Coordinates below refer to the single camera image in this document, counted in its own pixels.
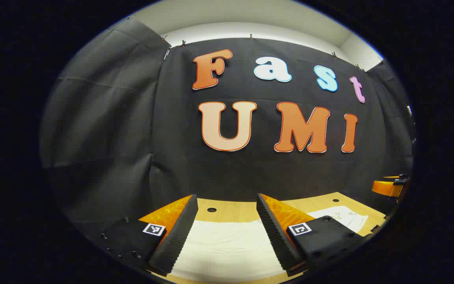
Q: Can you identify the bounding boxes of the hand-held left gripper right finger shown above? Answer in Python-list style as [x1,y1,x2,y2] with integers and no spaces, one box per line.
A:
[256,193,373,277]

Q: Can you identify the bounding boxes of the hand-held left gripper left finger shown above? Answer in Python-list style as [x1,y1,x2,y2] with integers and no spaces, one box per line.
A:
[100,194,199,277]

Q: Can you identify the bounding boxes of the white jeans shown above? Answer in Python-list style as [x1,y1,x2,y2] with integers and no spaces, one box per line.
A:
[170,205,369,282]

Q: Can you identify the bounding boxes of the black backdrop cloth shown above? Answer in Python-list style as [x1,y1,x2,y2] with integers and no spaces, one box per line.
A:
[40,18,415,237]

